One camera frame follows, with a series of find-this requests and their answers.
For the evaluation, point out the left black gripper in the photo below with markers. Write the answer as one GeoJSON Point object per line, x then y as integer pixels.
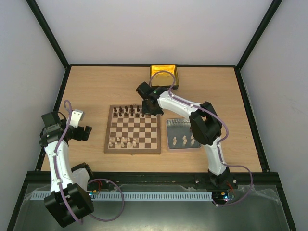
{"type": "Point", "coordinates": [84, 137]}

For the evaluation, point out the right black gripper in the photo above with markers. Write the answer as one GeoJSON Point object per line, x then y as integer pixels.
{"type": "Point", "coordinates": [151, 109]}

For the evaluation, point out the wooden chess board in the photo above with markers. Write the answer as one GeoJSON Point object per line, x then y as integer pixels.
{"type": "Point", "coordinates": [126, 134]}

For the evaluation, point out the silver metal tray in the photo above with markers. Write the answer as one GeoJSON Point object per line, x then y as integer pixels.
{"type": "Point", "coordinates": [178, 127]}

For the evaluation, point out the gold tin box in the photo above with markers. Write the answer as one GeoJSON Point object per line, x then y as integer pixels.
{"type": "Point", "coordinates": [161, 75]}

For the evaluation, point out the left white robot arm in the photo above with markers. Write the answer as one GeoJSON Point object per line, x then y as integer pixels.
{"type": "Point", "coordinates": [69, 200]}

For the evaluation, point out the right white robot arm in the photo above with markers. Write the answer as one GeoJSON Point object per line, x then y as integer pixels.
{"type": "Point", "coordinates": [204, 123]}

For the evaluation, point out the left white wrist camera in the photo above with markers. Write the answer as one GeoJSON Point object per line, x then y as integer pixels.
{"type": "Point", "coordinates": [76, 117]}

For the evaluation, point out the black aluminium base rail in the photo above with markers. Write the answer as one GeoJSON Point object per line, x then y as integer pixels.
{"type": "Point", "coordinates": [195, 180]}

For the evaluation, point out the white slotted cable duct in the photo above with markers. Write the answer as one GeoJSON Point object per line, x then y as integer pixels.
{"type": "Point", "coordinates": [153, 196]}

